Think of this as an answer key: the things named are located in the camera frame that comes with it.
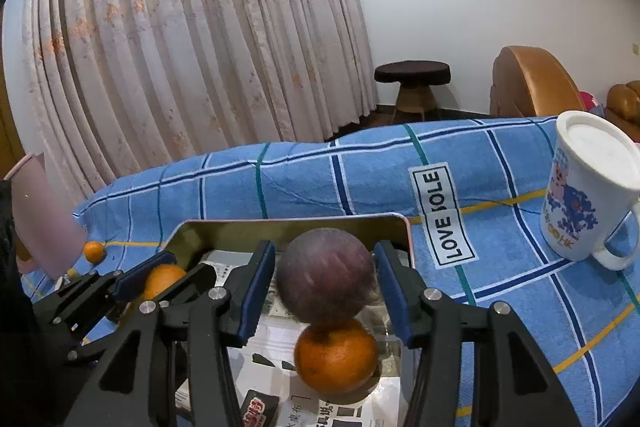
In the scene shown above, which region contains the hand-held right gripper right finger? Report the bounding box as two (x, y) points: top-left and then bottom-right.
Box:
(372, 239), (583, 427)

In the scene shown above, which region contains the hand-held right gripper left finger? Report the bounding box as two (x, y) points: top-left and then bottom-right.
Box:
(62, 239), (277, 427)

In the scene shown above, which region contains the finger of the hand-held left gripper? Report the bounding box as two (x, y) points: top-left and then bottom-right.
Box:
(52, 263), (168, 323)
(65, 263), (218, 365)

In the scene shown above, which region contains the medium orange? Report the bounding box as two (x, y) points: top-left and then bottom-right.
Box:
(144, 264), (187, 303)

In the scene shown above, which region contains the brown donut top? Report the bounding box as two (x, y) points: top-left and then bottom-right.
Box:
(276, 228), (376, 325)

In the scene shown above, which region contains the gold metal tin box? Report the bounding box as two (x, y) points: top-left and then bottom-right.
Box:
(165, 214), (413, 427)

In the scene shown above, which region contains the small orange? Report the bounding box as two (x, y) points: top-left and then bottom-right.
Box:
(82, 241), (106, 264)

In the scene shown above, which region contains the large orange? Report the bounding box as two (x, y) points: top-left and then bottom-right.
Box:
(293, 318), (379, 395)

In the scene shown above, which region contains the pink cup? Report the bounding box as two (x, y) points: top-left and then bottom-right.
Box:
(2, 152), (88, 280)

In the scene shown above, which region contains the black snack packet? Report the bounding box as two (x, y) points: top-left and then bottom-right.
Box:
(239, 389), (280, 427)

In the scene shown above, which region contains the blue plaid blanket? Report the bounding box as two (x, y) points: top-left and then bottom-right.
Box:
(20, 117), (640, 427)

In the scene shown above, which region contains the brown wooden panel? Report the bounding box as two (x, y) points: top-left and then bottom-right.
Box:
(0, 57), (26, 180)

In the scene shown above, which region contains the white printed mug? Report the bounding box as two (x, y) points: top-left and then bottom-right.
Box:
(540, 110), (640, 271)

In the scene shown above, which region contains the dark round stool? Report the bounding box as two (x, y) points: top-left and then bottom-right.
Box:
(374, 61), (452, 114)

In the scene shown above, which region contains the beige floral curtain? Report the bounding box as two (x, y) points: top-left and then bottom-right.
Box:
(2, 0), (379, 208)

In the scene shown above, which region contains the pink printed bag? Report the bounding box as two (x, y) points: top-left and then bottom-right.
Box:
(577, 91), (607, 112)

